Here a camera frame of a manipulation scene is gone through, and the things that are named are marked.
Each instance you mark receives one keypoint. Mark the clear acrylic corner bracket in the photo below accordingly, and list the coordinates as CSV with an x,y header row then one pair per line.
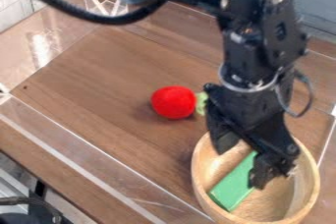
x,y
107,7

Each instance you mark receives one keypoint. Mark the clear acrylic front wall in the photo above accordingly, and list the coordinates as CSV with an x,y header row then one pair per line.
x,y
120,180

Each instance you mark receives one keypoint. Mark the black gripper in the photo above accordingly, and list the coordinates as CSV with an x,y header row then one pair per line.
x,y
247,111

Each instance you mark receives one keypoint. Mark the red plush tomato toy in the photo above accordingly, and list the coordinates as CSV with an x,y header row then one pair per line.
x,y
176,102

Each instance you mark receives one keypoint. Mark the black clamp with cable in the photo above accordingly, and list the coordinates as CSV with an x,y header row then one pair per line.
x,y
29,210

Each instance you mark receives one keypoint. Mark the brown wooden bowl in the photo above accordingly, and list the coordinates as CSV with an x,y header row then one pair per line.
x,y
283,203

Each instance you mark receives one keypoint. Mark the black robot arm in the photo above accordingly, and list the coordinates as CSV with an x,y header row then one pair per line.
x,y
261,34

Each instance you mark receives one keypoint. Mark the green rectangular block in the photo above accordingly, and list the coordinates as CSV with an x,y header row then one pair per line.
x,y
232,189

